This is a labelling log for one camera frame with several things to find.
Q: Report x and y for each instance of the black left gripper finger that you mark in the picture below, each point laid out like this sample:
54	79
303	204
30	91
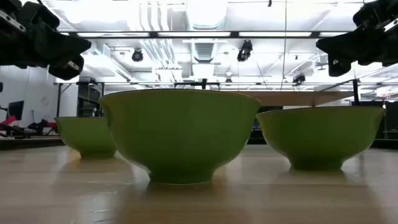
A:
66	68
59	46

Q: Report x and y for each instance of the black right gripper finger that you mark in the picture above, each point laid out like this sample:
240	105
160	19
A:
339	65
354	45

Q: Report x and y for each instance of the yellow mini bowl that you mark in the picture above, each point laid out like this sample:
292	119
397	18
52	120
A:
320	137
84	137
180	137

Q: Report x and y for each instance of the dark cabinet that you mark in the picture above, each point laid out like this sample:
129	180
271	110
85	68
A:
88	105

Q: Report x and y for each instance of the black ceiling spotlight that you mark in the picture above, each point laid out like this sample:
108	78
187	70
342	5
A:
245	51
137	56
298	79

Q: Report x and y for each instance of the raised wooden shelf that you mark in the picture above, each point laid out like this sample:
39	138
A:
298	98

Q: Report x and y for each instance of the black monitor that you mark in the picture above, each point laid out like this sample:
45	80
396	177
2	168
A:
15	109

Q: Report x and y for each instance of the black floor equipment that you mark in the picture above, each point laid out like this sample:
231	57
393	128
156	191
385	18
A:
38	127

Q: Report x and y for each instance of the dark furniture unit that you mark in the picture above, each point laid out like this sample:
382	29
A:
391	118

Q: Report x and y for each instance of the red seat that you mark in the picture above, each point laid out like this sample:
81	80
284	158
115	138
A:
8	121

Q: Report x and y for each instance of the ceiling vent grille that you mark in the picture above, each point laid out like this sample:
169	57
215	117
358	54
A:
204	51

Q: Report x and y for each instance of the black shelf support frame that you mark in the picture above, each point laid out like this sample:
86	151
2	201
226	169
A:
204	83

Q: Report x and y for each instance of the silver round air duct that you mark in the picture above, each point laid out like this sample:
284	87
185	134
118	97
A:
206	15

